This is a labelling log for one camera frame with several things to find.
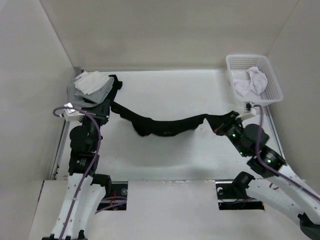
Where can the folded grey tank top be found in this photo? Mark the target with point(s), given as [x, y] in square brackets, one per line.
[80, 100]

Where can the white crumpled tank top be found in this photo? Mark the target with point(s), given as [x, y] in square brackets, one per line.
[256, 84]

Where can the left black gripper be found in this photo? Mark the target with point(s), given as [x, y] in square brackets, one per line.
[98, 113]

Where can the white plastic basket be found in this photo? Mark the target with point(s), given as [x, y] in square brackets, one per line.
[237, 64]

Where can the folded white tank top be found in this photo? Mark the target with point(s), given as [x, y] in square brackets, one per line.
[90, 82]

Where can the folded black tank top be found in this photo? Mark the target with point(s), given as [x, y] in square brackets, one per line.
[113, 87]

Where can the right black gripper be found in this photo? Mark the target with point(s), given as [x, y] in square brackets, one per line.
[232, 117]

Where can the black tank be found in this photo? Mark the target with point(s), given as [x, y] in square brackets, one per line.
[113, 87]
[145, 126]

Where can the left metal table rail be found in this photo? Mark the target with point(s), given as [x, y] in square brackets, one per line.
[61, 157]

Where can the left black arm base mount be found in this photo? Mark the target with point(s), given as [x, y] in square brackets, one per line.
[116, 198]

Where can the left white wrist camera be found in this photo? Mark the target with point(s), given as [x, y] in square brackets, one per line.
[70, 114]

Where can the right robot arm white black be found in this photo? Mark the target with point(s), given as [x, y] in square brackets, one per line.
[294, 198]

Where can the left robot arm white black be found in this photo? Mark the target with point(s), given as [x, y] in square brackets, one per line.
[85, 189]

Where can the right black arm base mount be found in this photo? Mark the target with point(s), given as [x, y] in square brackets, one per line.
[232, 196]

